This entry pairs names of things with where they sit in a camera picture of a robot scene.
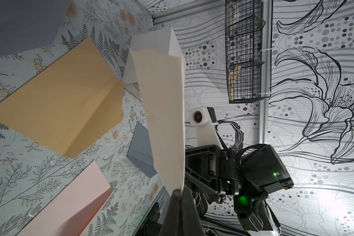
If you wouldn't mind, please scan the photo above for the yellow kraft envelope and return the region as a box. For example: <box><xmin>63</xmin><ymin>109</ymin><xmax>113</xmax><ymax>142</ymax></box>
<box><xmin>0</xmin><ymin>38</ymin><xmax>124</xmax><ymax>158</ymax></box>

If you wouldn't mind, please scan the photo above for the pink envelope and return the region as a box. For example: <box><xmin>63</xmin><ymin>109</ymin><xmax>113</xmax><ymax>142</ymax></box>
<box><xmin>18</xmin><ymin>161</ymin><xmax>113</xmax><ymax>236</ymax></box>

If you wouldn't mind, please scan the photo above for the black wire mesh basket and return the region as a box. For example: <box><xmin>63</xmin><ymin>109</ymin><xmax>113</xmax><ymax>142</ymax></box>
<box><xmin>225</xmin><ymin>1</ymin><xmax>266</xmax><ymax>103</ymax></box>

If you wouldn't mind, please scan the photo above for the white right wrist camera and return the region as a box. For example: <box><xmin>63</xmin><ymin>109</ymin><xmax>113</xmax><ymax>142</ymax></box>
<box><xmin>189</xmin><ymin>107</ymin><xmax>222</xmax><ymax>148</ymax></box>

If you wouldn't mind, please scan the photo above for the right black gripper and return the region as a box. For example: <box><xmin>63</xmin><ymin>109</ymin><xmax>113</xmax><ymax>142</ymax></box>
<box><xmin>158</xmin><ymin>145</ymin><xmax>239</xmax><ymax>236</ymax></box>

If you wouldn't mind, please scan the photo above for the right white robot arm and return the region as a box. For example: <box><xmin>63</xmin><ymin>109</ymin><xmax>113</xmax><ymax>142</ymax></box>
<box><xmin>185</xmin><ymin>144</ymin><xmax>294</xmax><ymax>236</ymax></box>

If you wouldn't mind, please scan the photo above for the lilac grey envelope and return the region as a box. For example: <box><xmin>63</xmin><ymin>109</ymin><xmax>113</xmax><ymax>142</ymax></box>
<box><xmin>0</xmin><ymin>1</ymin><xmax>70</xmax><ymax>57</ymax></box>

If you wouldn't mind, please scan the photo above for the white mini drawer cabinet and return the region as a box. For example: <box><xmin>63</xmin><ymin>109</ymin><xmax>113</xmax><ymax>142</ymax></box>
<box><xmin>122</xmin><ymin>26</ymin><xmax>183</xmax><ymax>101</ymax></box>

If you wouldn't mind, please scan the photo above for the dark grey envelope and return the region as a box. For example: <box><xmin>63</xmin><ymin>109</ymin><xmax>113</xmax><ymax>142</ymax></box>
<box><xmin>127</xmin><ymin>122</ymin><xmax>157</xmax><ymax>179</ymax></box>

